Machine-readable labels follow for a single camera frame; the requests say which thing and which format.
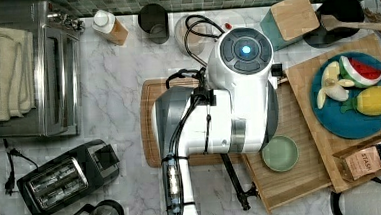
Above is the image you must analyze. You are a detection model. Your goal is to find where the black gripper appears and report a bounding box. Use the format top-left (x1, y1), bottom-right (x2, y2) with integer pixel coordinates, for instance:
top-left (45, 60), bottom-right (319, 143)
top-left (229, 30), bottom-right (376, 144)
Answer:
top-left (220, 153), bottom-right (258, 211)

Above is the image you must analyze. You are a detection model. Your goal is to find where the bamboo drawer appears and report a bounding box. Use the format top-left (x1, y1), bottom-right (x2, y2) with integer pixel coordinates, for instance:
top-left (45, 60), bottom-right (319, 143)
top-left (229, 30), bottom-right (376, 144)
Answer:
top-left (243, 81), bottom-right (331, 213)

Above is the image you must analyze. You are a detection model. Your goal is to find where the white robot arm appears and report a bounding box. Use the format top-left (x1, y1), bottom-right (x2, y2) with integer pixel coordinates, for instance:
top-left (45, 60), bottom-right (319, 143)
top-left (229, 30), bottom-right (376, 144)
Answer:
top-left (151, 27), bottom-right (278, 215)

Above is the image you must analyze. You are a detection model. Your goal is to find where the green small bowl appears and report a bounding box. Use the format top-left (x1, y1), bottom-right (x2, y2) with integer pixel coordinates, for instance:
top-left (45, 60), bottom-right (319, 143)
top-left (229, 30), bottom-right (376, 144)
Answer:
top-left (261, 135), bottom-right (300, 172)

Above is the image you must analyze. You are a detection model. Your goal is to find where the tea bag tray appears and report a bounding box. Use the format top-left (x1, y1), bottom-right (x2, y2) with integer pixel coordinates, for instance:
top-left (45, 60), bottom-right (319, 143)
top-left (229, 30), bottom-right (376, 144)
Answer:
top-left (334, 141), bottom-right (381, 182)

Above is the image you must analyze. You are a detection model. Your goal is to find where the stash tea bag packet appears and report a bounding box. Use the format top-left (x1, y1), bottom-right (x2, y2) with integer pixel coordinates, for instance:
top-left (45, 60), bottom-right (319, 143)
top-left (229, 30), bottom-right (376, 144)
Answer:
top-left (345, 146), bottom-right (381, 180)

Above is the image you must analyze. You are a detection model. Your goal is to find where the plush peeled banana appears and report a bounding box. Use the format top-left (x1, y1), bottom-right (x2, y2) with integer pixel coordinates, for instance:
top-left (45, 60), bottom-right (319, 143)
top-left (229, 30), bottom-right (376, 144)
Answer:
top-left (316, 61), bottom-right (354, 109)

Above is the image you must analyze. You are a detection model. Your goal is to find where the blue round plate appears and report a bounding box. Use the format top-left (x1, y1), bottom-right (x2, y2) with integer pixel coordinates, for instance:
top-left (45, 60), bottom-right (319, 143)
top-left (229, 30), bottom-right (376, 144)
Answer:
top-left (306, 49), bottom-right (381, 143)

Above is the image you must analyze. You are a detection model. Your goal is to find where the plush yellow lemon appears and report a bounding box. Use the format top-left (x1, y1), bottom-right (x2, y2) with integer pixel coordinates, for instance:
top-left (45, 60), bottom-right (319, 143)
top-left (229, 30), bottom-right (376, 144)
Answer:
top-left (340, 86), bottom-right (381, 116)

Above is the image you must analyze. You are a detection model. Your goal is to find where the black two-slot toaster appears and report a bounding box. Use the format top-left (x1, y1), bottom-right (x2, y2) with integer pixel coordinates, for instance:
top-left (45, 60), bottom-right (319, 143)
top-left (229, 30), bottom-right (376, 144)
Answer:
top-left (17, 139), bottom-right (120, 215)

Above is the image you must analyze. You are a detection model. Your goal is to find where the clear cereal jar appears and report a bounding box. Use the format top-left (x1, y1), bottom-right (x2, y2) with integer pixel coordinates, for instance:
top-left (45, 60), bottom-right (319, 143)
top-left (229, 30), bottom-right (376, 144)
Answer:
top-left (175, 14), bottom-right (220, 56)

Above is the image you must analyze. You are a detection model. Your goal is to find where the plush watermelon slice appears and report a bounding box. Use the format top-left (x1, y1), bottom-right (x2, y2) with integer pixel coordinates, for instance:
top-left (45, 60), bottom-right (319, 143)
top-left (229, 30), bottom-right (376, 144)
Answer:
top-left (339, 56), bottom-right (381, 88)

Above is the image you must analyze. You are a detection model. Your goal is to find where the teal canister wooden lid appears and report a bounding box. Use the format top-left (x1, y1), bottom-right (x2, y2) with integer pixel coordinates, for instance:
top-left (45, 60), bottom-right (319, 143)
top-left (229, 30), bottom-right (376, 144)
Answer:
top-left (260, 0), bottom-right (320, 51)

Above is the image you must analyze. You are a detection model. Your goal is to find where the wooden spoon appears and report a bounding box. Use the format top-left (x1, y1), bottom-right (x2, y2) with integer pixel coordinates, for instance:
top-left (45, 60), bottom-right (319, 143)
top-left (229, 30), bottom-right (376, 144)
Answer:
top-left (320, 15), bottom-right (381, 31)

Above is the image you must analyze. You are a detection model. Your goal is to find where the dark grey cup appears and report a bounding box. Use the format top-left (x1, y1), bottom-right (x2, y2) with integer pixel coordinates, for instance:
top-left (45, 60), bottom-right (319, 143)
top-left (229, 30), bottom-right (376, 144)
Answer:
top-left (138, 3), bottom-right (170, 44)

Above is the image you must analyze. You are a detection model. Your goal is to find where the stainless toaster oven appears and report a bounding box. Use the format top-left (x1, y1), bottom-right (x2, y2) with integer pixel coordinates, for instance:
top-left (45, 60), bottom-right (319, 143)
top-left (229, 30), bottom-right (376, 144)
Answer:
top-left (0, 0), bottom-right (84, 138)

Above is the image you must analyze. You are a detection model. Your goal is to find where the black utensil holder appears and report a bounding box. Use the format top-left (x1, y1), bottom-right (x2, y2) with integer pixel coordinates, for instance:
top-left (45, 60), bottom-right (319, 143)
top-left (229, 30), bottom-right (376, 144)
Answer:
top-left (303, 0), bottom-right (364, 49)

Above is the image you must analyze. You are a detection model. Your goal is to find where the folded cream towel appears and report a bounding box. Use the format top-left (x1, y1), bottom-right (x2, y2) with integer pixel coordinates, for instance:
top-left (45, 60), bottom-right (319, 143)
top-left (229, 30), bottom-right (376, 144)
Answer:
top-left (0, 28), bottom-right (36, 122)

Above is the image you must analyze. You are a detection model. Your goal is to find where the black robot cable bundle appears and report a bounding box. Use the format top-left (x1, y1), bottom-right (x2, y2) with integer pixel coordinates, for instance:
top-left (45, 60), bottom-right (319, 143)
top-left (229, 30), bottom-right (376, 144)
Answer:
top-left (152, 12), bottom-right (237, 215)

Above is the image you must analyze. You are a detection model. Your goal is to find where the toaster power cord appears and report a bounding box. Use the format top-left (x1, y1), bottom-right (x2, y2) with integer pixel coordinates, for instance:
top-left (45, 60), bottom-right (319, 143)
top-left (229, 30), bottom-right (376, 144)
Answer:
top-left (1, 136), bottom-right (41, 197)

